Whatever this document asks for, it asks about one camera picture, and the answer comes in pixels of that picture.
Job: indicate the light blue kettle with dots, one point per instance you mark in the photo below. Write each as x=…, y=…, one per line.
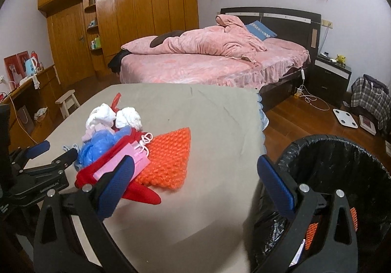
x=30, y=66

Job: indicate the pink duvet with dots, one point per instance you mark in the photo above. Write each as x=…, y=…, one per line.
x=201, y=41

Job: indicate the blue pillow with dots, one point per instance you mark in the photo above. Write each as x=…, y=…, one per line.
x=259, y=30

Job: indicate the black clothing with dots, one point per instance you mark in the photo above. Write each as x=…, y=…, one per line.
x=115, y=62

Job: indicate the white hanging cloth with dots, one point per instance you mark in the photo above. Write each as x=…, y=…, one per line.
x=36, y=81

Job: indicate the yellow floor power strip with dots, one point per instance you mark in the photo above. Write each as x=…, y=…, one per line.
x=298, y=94

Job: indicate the knotted red plastic bag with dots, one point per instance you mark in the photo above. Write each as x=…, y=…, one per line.
x=117, y=100

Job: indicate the small orange foam net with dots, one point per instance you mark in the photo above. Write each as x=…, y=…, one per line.
x=311, y=230

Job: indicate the pink bedsheet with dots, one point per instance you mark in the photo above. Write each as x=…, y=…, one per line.
x=183, y=68

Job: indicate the wooden desk with clutter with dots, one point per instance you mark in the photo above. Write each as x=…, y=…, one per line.
x=45, y=83

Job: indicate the white framed board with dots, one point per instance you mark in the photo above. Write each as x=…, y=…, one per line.
x=368, y=125

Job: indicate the red bottle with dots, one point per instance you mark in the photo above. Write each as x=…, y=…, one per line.
x=34, y=55

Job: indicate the wooden wardrobe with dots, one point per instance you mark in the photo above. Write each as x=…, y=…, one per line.
x=137, y=16

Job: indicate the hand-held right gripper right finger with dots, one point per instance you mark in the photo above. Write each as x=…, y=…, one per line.
x=275, y=184

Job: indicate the white bathroom scale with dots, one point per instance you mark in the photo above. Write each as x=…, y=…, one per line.
x=345, y=119

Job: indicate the dark wooden bed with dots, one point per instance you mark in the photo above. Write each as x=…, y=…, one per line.
x=287, y=24

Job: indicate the dark nightstand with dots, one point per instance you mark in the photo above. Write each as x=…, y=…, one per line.
x=330, y=80

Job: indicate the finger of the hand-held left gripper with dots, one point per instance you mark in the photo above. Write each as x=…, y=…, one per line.
x=38, y=148
x=65, y=158

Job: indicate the red picture frame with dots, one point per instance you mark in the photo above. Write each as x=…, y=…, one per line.
x=13, y=67

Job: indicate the bin with black liner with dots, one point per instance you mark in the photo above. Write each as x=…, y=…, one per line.
x=336, y=157

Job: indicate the white hanging power strip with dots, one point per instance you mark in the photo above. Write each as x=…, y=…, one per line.
x=303, y=74

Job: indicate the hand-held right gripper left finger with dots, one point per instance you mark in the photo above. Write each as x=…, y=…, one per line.
x=117, y=181

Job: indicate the blue plastic bag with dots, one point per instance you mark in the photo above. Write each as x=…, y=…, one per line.
x=97, y=146

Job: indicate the pink paper bag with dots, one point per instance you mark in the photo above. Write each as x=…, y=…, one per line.
x=134, y=154

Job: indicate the plaid bag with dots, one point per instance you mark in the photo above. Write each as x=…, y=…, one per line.
x=366, y=96

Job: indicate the white wooden stool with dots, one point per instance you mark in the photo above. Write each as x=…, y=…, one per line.
x=67, y=99

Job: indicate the white crumpled cloth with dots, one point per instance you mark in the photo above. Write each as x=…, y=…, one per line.
x=40, y=114

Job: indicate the green shelf boxes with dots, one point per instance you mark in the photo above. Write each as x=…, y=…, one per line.
x=96, y=42

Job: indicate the orange foam net sleeve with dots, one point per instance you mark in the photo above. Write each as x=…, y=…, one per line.
x=168, y=157

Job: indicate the yellow plush toy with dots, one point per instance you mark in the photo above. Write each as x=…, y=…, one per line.
x=341, y=60

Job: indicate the wall socket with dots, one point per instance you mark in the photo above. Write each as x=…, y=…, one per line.
x=327, y=24

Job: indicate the dark brown cloth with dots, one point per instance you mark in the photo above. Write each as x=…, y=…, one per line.
x=162, y=38

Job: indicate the white tissue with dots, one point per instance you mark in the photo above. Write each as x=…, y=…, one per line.
x=129, y=119
x=99, y=117

